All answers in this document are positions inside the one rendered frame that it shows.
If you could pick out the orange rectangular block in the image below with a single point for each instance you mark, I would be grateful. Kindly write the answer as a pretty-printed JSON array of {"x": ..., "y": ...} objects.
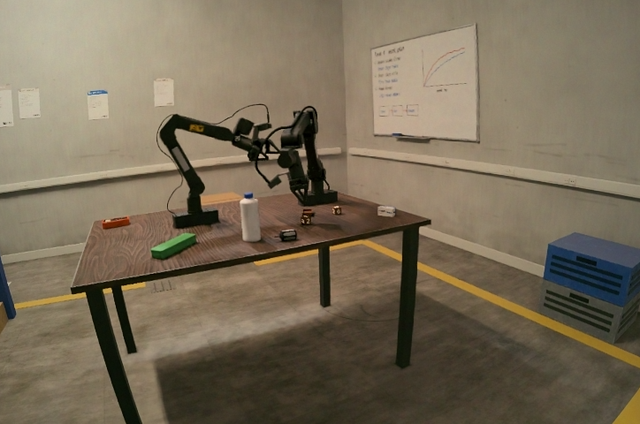
[{"x": 116, "y": 222}]

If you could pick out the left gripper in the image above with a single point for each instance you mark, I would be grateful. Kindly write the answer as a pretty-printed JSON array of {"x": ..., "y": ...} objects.
[{"x": 297, "y": 173}]

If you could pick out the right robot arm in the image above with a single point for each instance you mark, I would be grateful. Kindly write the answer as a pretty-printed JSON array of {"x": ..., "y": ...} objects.
[{"x": 167, "y": 137}]

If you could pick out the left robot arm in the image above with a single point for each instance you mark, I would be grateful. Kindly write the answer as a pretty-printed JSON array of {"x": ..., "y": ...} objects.
[{"x": 295, "y": 137}]

